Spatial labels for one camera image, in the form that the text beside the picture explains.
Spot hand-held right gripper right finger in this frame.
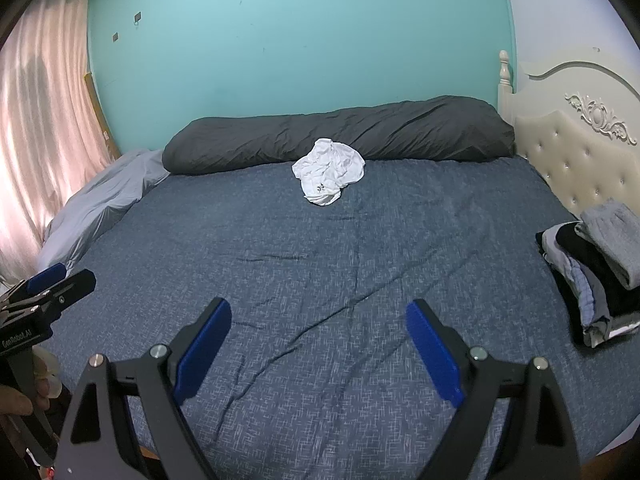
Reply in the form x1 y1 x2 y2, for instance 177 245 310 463
405 298 583 480

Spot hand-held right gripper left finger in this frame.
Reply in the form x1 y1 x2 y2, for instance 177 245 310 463
52 296 233 480

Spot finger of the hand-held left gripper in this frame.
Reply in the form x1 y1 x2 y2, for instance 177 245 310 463
26 262 69 297
35 268 97 322

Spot white long-sleeved shirt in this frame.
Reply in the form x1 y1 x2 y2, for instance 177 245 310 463
291 137 367 207

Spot stack of folded dark clothes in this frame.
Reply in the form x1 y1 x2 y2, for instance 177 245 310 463
536 197 640 348

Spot person's left hand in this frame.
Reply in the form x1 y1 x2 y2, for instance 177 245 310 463
0 350 63 417

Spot light grey blanket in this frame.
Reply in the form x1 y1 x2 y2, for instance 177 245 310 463
36 149 172 273

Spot blue patterned bed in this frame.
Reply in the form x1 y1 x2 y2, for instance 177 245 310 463
35 155 640 480

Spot wooden board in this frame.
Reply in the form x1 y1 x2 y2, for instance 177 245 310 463
84 72 122 161

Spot pink curtain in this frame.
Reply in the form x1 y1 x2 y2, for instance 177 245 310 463
0 0 121 286

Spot dark grey pillow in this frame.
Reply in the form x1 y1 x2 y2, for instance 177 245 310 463
161 94 517 177

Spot cream tufted headboard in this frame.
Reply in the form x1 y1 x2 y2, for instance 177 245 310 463
496 46 640 223

